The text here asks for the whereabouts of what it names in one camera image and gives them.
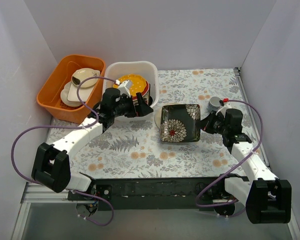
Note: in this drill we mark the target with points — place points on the white scalloped plate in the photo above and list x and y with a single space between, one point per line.
64 97

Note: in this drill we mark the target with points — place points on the red plate teal flower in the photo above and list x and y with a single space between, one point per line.
147 91

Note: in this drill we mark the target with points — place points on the black square patterned plate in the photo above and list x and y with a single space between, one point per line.
178 123

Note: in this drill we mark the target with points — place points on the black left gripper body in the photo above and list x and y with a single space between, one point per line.
136 107

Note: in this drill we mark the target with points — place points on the beige round plate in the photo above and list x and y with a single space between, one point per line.
83 74

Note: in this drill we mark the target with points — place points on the yellow plate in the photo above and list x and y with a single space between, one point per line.
134 78

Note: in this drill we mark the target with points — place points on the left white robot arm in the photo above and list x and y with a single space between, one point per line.
51 166

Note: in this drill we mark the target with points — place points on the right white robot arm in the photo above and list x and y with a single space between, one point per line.
267 199

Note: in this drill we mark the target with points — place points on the grey mug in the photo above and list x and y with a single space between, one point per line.
214 104

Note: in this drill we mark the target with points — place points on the orange plastic bin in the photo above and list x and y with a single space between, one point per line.
49 95

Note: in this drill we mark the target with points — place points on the white plastic bin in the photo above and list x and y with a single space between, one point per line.
143 68

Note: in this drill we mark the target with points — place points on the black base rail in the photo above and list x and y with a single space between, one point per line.
150 193

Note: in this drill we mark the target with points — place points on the floral tablecloth mat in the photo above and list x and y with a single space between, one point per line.
133 149

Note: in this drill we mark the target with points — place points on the pink bottom plate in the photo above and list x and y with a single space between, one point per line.
157 117

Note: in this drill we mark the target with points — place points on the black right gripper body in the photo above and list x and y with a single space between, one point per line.
210 122

